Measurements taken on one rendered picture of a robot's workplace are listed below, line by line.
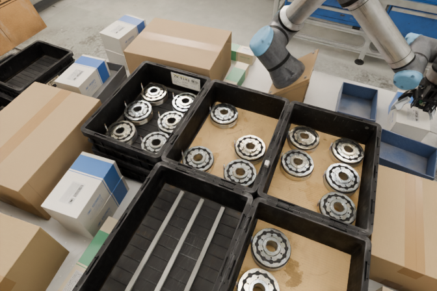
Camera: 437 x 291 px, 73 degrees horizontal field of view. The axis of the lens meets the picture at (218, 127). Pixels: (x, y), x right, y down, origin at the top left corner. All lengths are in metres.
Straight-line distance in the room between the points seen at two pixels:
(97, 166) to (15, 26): 2.71
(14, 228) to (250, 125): 0.77
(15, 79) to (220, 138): 1.48
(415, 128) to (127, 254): 1.11
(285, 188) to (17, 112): 0.96
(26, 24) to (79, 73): 2.23
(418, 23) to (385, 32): 1.78
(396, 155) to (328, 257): 0.59
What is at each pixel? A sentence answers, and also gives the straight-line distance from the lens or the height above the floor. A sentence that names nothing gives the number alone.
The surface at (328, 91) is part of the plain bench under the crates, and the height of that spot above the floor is 0.70.
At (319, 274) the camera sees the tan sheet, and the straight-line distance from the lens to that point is 0.89.
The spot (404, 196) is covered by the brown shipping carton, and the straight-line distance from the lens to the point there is 1.05.
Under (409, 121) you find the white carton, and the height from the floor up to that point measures 0.79.
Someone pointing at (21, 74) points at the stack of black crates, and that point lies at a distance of 2.22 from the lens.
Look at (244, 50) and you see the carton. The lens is 1.57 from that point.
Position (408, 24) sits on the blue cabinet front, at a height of 0.43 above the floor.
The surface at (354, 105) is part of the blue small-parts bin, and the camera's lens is 1.47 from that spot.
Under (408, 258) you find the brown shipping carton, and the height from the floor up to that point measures 0.86.
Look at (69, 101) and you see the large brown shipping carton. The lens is 1.21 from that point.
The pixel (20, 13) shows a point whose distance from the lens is 3.61.
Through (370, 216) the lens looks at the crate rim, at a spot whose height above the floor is 0.93.
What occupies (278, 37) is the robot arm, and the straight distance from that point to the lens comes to 1.27.
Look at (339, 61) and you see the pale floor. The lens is 2.96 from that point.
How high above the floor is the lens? 1.66
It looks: 49 degrees down
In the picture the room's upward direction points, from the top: 1 degrees counter-clockwise
